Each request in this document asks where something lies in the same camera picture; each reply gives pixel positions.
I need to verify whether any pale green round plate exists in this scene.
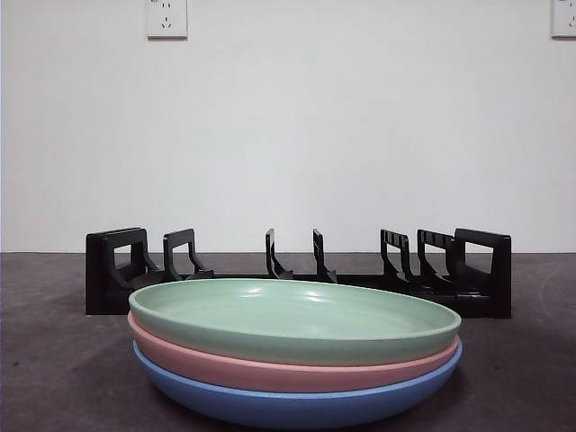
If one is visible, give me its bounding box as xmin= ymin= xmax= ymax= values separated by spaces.
xmin=128 ymin=277 xmax=463 ymax=367

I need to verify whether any pink round plate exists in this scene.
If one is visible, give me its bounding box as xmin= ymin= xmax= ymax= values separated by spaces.
xmin=127 ymin=311 xmax=464 ymax=393

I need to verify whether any blue round plate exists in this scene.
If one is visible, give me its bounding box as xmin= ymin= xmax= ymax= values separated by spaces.
xmin=131 ymin=338 xmax=464 ymax=431

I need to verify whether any black plastic plate rack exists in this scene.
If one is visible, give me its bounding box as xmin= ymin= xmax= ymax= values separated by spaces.
xmin=85 ymin=227 xmax=513 ymax=320

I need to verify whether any white wall socket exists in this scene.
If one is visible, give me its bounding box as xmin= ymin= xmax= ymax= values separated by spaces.
xmin=146 ymin=0 xmax=189 ymax=40
xmin=552 ymin=0 xmax=576 ymax=39

